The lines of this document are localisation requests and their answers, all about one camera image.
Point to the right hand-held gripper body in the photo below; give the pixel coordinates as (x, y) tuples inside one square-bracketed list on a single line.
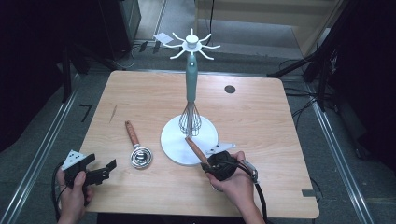
[(222, 165)]

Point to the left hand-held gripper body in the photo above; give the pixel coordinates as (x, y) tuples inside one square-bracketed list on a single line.
[(73, 159)]

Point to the white utensil hook stand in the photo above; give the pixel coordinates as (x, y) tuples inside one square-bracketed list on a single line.
[(176, 146)]

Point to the person's right hand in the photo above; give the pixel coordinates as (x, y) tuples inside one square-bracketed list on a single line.
[(239, 186)]

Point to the person's left hand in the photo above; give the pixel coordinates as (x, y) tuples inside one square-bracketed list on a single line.
[(73, 202)]

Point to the round dark table grommet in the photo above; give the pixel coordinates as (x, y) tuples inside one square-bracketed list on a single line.
[(230, 89)]

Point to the black metal stand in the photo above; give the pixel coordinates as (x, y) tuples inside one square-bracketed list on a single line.
[(322, 77), (67, 77)]

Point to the black cabinet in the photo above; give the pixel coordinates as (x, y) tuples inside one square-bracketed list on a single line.
[(121, 28)]

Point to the white paper sheet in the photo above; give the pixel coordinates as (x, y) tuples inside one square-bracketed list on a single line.
[(163, 38)]

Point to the metal floor rail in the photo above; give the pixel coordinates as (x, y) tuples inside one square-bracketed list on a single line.
[(40, 155), (339, 161)]

